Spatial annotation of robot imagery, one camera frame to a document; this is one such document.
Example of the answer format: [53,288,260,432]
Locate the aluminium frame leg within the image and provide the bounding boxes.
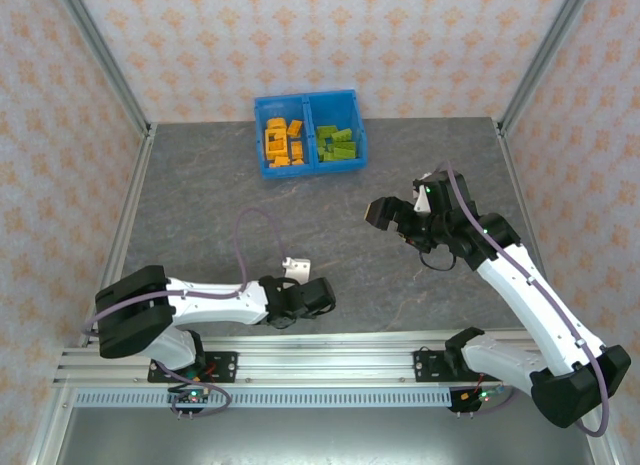
[572,387,621,465]
[24,387,76,465]

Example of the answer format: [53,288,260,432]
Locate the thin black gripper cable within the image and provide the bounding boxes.
[417,249,459,273]

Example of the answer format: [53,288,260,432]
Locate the small circuit board with lights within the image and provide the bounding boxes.
[167,390,211,419]
[449,387,506,415]

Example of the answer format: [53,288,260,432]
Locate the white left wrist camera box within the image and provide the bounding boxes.
[281,256,312,282]

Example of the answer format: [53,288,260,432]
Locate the grey slotted cable duct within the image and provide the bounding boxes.
[73,389,455,410]

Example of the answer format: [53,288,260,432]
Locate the aluminium corner post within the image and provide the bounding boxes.
[497,0,600,136]
[52,0,154,136]

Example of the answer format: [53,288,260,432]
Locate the grey metal panel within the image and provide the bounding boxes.
[54,407,599,465]

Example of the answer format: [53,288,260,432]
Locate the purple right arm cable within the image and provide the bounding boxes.
[442,159,614,439]

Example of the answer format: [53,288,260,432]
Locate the aluminium table side rail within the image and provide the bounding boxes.
[494,119,574,346]
[77,123,159,347]

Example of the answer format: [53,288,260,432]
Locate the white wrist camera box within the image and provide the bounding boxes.
[413,173,434,215]
[281,256,312,282]

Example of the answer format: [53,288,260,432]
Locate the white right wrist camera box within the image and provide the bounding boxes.
[413,173,434,215]

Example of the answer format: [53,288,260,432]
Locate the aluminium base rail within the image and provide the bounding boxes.
[52,332,601,387]

